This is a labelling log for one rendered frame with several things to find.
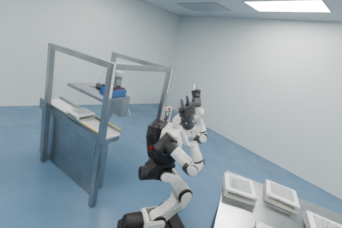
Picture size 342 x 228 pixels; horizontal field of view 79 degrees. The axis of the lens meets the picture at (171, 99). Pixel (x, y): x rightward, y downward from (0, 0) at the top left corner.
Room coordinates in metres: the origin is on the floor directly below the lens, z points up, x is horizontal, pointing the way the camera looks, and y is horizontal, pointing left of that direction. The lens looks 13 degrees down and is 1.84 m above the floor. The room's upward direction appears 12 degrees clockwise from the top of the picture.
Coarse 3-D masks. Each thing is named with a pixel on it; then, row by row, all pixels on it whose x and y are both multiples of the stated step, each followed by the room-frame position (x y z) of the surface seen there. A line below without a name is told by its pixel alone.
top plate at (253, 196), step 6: (228, 174) 1.64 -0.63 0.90; (228, 180) 1.55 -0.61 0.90; (228, 186) 1.46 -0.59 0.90; (234, 186) 1.48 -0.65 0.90; (246, 186) 1.52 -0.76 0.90; (252, 186) 1.54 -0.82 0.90; (234, 192) 1.41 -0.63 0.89; (240, 192) 1.42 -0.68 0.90; (246, 192) 1.43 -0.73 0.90; (252, 192) 1.45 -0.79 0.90; (252, 198) 1.39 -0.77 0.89
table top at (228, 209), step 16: (240, 176) 1.78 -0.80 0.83; (256, 192) 1.58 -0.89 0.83; (224, 208) 1.29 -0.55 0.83; (240, 208) 1.33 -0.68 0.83; (256, 208) 1.37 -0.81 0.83; (272, 208) 1.41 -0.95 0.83; (304, 208) 1.50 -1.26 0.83; (320, 208) 1.55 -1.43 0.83; (224, 224) 1.14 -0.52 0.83; (240, 224) 1.17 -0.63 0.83; (272, 224) 1.24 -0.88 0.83; (288, 224) 1.27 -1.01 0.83; (304, 224) 1.31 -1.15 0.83
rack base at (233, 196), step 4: (224, 188) 1.49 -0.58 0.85; (228, 192) 1.45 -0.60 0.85; (228, 196) 1.42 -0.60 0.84; (232, 196) 1.41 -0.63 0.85; (236, 196) 1.42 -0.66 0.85; (240, 196) 1.43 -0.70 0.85; (236, 200) 1.41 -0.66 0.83; (240, 200) 1.40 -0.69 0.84; (244, 200) 1.40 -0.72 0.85; (248, 200) 1.41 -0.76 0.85; (248, 204) 1.39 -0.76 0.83; (252, 204) 1.39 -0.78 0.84
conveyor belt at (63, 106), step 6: (54, 102) 2.71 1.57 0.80; (60, 102) 2.75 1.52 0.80; (60, 108) 2.53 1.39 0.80; (66, 108) 2.58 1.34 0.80; (72, 108) 2.63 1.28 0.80; (90, 120) 2.38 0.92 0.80; (96, 120) 2.42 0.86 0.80; (90, 126) 2.21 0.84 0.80; (96, 126) 2.24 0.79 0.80; (108, 126) 2.32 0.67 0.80; (108, 132) 2.15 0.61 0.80; (114, 132) 2.19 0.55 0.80; (108, 138) 2.07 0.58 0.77
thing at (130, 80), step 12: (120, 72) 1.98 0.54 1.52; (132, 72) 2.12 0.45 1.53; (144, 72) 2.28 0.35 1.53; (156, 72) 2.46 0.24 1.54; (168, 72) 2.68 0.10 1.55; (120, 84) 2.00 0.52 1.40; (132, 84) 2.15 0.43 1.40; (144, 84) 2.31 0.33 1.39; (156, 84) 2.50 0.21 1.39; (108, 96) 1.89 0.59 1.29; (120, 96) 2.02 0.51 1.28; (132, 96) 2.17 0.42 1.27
